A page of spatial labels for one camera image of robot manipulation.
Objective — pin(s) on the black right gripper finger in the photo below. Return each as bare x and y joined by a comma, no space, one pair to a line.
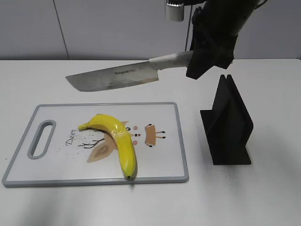
224,59
211,60

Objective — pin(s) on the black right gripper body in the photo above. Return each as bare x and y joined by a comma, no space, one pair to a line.
216,26

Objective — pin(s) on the kitchen knife with white handle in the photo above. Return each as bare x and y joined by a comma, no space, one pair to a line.
128,75

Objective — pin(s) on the yellow plastic banana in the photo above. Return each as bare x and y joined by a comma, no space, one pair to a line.
122,139

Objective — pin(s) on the black knife stand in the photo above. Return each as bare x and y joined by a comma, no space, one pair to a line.
227,125

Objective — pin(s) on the white cutting board grey rim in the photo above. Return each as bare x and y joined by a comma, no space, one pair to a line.
53,152

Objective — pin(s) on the white wrist camera cylinder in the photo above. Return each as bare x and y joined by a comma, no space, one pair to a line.
174,10

